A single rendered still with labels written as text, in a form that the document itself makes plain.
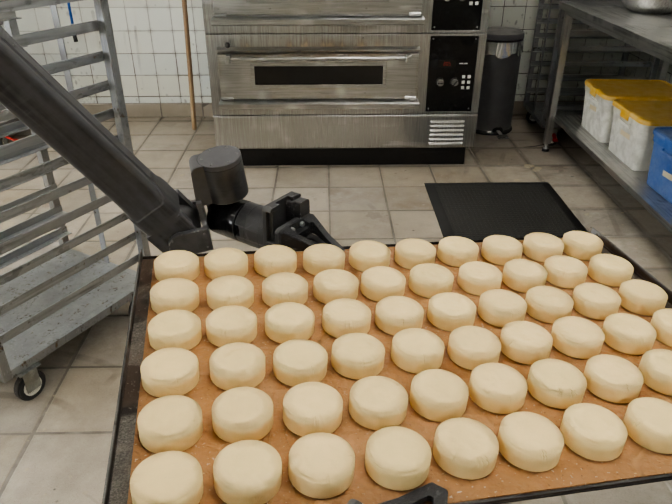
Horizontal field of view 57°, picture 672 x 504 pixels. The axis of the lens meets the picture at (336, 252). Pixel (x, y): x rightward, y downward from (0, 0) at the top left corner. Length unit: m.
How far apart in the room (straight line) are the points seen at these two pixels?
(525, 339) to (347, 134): 3.09
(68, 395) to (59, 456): 0.26
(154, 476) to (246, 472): 0.06
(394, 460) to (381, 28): 3.15
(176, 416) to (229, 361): 0.08
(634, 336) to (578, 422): 0.16
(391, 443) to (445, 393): 0.08
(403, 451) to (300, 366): 0.13
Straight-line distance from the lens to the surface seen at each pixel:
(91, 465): 1.98
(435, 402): 0.54
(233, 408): 0.53
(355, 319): 0.63
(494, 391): 0.57
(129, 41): 4.74
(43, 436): 2.11
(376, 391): 0.55
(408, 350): 0.60
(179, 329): 0.62
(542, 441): 0.54
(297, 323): 0.62
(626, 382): 0.63
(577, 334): 0.67
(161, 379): 0.56
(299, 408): 0.53
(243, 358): 0.58
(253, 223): 0.82
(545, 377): 0.60
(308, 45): 3.53
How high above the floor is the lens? 1.39
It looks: 30 degrees down
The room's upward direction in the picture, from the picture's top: straight up
